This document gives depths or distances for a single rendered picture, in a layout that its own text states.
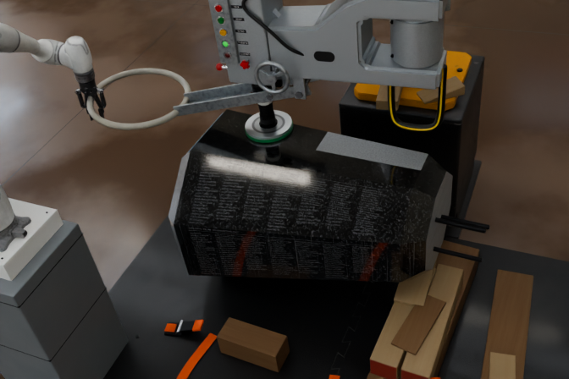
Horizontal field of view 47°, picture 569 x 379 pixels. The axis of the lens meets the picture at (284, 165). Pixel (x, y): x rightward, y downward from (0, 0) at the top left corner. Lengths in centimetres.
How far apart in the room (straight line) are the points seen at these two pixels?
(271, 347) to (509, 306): 107
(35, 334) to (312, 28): 158
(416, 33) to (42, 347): 186
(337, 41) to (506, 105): 223
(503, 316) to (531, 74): 224
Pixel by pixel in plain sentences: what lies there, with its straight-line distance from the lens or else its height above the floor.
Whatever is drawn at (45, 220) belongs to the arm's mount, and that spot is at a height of 88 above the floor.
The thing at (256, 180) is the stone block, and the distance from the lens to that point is 279.
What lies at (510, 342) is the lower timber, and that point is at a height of 13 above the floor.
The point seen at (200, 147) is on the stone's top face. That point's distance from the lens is 294.
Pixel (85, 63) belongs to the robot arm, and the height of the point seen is 115.
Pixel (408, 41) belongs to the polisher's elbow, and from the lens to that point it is 244.
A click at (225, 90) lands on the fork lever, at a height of 98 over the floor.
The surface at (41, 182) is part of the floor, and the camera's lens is 449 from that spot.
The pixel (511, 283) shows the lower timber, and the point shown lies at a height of 13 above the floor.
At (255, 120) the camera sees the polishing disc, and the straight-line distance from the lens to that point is 299.
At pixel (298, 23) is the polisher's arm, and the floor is 139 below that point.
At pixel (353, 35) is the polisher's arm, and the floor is 137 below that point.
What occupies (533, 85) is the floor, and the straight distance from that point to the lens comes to 477.
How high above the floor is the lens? 254
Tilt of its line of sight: 39 degrees down
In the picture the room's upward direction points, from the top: 8 degrees counter-clockwise
